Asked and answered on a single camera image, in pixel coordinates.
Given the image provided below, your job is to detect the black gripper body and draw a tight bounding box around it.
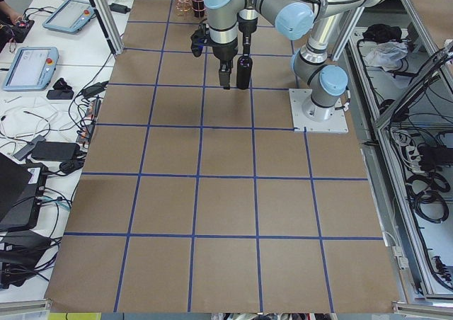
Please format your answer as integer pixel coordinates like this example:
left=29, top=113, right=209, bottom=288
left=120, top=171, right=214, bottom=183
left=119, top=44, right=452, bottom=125
left=212, top=40, right=238, bottom=62

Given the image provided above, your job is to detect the far blue teach pendant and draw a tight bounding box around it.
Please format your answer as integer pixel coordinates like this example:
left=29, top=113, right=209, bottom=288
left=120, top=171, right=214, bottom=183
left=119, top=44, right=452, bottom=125
left=42, top=0, right=95, bottom=34

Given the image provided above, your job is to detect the aluminium frame post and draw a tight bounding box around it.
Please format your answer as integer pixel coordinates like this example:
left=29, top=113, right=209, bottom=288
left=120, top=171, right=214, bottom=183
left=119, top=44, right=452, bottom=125
left=88, top=0, right=124, bottom=56

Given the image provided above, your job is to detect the black power adapter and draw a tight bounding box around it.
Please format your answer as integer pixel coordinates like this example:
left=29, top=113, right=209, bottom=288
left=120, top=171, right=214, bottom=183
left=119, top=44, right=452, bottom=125
left=109, top=3, right=131, bottom=14

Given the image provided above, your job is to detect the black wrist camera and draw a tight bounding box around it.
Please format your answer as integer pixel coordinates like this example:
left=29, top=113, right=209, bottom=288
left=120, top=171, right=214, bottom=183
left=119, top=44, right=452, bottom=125
left=190, top=23, right=210, bottom=57

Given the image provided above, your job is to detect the near blue teach pendant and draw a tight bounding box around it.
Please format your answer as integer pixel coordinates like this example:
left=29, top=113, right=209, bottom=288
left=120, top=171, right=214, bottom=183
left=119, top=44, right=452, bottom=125
left=2, top=47, right=59, bottom=92

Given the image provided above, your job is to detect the black controller device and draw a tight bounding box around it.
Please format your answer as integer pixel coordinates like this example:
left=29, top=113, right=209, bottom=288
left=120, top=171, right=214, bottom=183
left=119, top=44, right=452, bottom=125
left=46, top=77, right=74, bottom=101

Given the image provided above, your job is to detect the crumpled white cloth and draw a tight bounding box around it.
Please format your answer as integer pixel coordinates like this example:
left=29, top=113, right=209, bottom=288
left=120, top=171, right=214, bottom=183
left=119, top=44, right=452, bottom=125
left=364, top=42, right=408, bottom=71

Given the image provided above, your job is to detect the black laptop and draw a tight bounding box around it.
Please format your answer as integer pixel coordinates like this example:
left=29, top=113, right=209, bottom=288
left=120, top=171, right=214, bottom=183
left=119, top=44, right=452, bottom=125
left=1, top=154, right=47, bottom=232

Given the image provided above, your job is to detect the black power brick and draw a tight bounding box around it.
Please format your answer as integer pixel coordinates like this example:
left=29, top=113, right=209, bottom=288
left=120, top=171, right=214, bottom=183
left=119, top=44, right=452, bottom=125
left=31, top=141, right=80, bottom=161

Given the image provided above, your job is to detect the blue teach pendant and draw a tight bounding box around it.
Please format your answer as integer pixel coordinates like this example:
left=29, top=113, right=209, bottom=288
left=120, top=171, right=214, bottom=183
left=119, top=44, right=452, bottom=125
left=42, top=0, right=95, bottom=34
left=2, top=47, right=59, bottom=92

